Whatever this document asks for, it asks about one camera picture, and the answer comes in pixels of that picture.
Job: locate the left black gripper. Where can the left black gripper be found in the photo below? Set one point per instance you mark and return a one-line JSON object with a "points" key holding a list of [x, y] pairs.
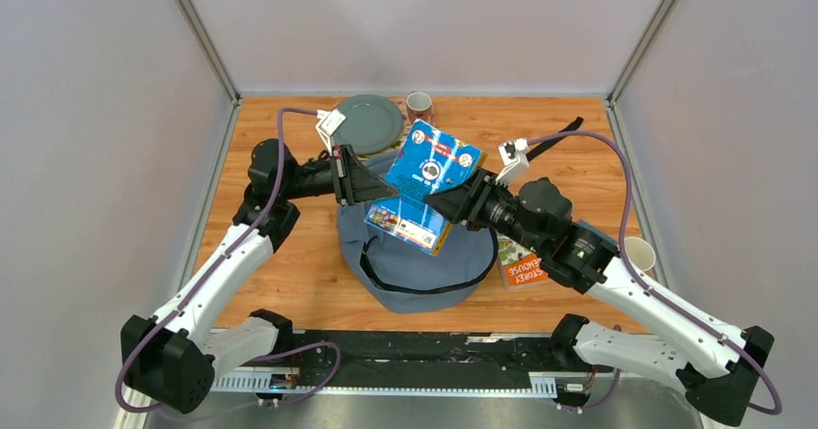
{"points": [[352, 181]]}

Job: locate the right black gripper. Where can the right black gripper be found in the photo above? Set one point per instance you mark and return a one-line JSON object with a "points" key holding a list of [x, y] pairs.
{"points": [[467, 202]]}

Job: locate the light blue treehouse book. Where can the light blue treehouse book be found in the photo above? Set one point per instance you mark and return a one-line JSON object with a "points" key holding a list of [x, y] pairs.
{"points": [[430, 161]]}

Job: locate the blue-grey backpack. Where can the blue-grey backpack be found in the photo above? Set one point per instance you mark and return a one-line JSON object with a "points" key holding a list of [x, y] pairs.
{"points": [[404, 279]]}

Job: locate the orange treehouse book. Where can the orange treehouse book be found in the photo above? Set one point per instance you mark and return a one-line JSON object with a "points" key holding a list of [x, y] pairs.
{"points": [[519, 268]]}

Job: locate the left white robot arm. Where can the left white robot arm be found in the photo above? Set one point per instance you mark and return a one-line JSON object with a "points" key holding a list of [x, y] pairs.
{"points": [[173, 357]]}

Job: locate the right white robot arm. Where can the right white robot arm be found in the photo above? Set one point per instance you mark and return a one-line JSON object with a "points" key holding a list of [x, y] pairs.
{"points": [[714, 364]]}

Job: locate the green ceramic plate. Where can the green ceramic plate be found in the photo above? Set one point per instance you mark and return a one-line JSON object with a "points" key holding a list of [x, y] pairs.
{"points": [[372, 123]]}

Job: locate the pink patterned mug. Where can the pink patterned mug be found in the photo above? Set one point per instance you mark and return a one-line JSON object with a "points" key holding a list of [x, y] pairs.
{"points": [[419, 107]]}

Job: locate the teal wallet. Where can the teal wallet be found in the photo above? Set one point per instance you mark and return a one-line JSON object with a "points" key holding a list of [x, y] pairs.
{"points": [[598, 232]]}

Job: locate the yellow mug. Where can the yellow mug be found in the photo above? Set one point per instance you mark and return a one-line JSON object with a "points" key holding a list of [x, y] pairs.
{"points": [[640, 252]]}

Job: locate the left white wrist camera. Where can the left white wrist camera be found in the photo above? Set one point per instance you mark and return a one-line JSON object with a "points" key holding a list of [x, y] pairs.
{"points": [[328, 122]]}

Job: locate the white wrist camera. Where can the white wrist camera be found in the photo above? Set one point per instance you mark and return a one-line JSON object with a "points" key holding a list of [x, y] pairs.
{"points": [[515, 161], [328, 122]]}

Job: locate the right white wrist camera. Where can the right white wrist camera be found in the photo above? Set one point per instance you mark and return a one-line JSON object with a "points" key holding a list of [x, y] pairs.
{"points": [[515, 161]]}

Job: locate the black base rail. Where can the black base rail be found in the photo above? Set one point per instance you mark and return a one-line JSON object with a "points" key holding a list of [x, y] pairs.
{"points": [[420, 363]]}

